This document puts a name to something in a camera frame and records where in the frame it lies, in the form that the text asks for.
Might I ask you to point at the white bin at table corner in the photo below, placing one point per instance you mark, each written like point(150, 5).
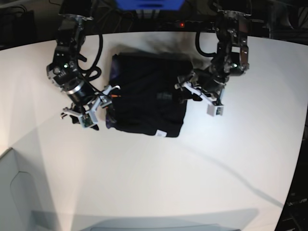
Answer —
point(21, 206)

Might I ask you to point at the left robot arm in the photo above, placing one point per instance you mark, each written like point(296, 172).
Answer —
point(230, 59)

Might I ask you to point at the white power strip red switch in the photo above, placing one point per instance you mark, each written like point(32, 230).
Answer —
point(187, 26)

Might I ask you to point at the black T-shirt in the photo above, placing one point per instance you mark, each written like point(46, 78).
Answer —
point(147, 101)

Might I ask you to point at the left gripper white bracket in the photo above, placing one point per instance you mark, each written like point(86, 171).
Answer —
point(202, 88)

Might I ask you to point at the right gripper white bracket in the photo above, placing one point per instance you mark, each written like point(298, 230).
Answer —
point(87, 118)

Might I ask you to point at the blue box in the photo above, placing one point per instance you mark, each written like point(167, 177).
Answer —
point(169, 5)

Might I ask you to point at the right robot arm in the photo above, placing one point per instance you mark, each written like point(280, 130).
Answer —
point(65, 73)

